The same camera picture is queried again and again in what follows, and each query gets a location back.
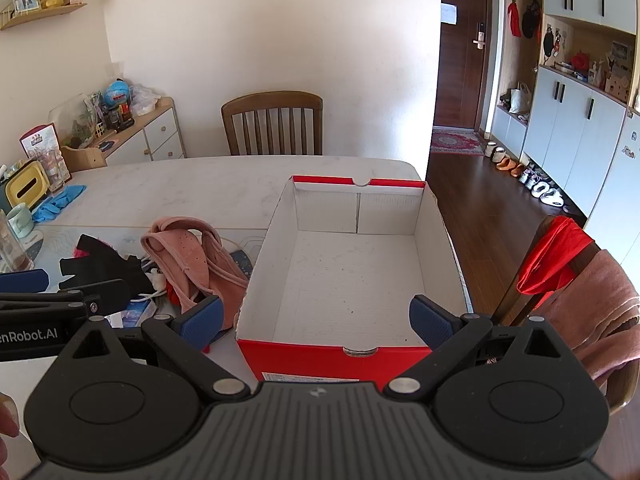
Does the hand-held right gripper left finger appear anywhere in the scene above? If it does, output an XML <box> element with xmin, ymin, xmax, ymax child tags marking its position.
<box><xmin>54</xmin><ymin>296</ymin><xmax>252</xmax><ymax>403</ymax></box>

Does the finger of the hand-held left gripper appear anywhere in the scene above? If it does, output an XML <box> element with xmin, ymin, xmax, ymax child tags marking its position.
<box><xmin>0</xmin><ymin>279</ymin><xmax>132</xmax><ymax>317</ymax></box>
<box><xmin>0</xmin><ymin>269</ymin><xmax>50</xmax><ymax>293</ymax></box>

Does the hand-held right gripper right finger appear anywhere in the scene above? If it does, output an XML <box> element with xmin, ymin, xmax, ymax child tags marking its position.
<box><xmin>382</xmin><ymin>296</ymin><xmax>583</xmax><ymax>403</ymax></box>

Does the black knit glove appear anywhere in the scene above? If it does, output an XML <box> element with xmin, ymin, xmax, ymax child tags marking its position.
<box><xmin>59</xmin><ymin>234</ymin><xmax>156</xmax><ymax>306</ymax></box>

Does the pink fabric garment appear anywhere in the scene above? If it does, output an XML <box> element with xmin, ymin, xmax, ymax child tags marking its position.
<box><xmin>140</xmin><ymin>216</ymin><xmax>249</xmax><ymax>331</ymax></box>

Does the red cardboard shoe box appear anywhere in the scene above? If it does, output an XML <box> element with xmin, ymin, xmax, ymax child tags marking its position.
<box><xmin>235</xmin><ymin>175</ymin><xmax>473</xmax><ymax>383</ymax></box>

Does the person's left hand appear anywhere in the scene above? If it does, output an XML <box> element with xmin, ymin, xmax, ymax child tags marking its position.
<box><xmin>0</xmin><ymin>392</ymin><xmax>21</xmax><ymax>467</ymax></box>

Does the glass cup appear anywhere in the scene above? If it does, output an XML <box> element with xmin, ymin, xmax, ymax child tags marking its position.
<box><xmin>0</xmin><ymin>207</ymin><xmax>35</xmax><ymax>272</ymax></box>

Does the pale green mug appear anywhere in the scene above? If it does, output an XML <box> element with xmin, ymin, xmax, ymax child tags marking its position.
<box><xmin>6</xmin><ymin>203</ymin><xmax>35</xmax><ymax>238</ymax></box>

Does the wooden chair with black seat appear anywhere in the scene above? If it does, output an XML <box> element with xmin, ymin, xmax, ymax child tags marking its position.
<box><xmin>492</xmin><ymin>215</ymin><xmax>640</xmax><ymax>416</ymax></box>

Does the blue cloth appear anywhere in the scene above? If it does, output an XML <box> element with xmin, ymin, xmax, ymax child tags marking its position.
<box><xmin>32</xmin><ymin>185</ymin><xmax>87</xmax><ymax>223</ymax></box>

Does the yellow teal tissue box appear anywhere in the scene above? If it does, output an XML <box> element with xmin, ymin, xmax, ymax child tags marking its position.
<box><xmin>4</xmin><ymin>160</ymin><xmax>51</xmax><ymax>211</ymax></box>

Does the red desk calendar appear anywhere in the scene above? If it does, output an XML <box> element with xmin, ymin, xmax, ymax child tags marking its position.
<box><xmin>20</xmin><ymin>124</ymin><xmax>72</xmax><ymax>187</ymax></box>

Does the wooden desk tray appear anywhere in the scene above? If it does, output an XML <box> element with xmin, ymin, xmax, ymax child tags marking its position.
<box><xmin>60</xmin><ymin>141</ymin><xmax>108</xmax><ymax>173</ymax></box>

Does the red cloth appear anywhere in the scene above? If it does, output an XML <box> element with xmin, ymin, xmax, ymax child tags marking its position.
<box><xmin>517</xmin><ymin>216</ymin><xmax>596</xmax><ymax>295</ymax></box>

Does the pink fringed scarf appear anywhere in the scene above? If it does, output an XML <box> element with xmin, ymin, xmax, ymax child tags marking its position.
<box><xmin>537</xmin><ymin>249</ymin><xmax>640</xmax><ymax>381</ymax></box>

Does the white wooden sideboard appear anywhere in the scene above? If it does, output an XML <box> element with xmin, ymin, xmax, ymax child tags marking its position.
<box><xmin>47</xmin><ymin>97</ymin><xmax>187</xmax><ymax>168</ymax></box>

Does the row of sneakers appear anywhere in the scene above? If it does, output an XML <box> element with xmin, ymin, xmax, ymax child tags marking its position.
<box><xmin>520</xmin><ymin>167</ymin><xmax>566</xmax><ymax>206</ymax></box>

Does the red patterned rug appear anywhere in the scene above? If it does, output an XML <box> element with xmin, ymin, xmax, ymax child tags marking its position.
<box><xmin>431</xmin><ymin>129</ymin><xmax>486</xmax><ymax>156</ymax></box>

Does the white plastic bag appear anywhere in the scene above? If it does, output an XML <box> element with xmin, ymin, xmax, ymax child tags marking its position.
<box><xmin>129</xmin><ymin>84</ymin><xmax>162</xmax><ymax>116</ymax></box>

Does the blue globe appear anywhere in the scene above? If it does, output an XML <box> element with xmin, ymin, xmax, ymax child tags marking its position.
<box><xmin>104</xmin><ymin>78</ymin><xmax>132</xmax><ymax>108</ymax></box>

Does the brown slatted wooden chair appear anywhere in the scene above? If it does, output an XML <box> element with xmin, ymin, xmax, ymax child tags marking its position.
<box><xmin>221</xmin><ymin>91</ymin><xmax>324</xmax><ymax>157</ymax></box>

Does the white fridge with magnets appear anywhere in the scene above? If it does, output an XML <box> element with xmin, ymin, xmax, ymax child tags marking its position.
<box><xmin>582</xmin><ymin>110</ymin><xmax>640</xmax><ymax>268</ymax></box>

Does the beige tote bag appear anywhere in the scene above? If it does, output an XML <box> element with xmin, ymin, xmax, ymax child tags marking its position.
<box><xmin>510</xmin><ymin>82</ymin><xmax>532</xmax><ymax>113</ymax></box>

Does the brown entrance door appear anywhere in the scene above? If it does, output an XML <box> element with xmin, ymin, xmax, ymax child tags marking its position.
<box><xmin>432</xmin><ymin>0</ymin><xmax>493</xmax><ymax>128</ymax></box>

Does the white wall cabinet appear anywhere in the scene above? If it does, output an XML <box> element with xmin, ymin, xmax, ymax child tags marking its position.
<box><xmin>487</xmin><ymin>0</ymin><xmax>640</xmax><ymax>261</ymax></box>

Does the wooden wall shelf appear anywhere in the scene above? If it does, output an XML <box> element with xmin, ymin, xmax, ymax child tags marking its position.
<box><xmin>0</xmin><ymin>0</ymin><xmax>88</xmax><ymax>31</ymax></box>

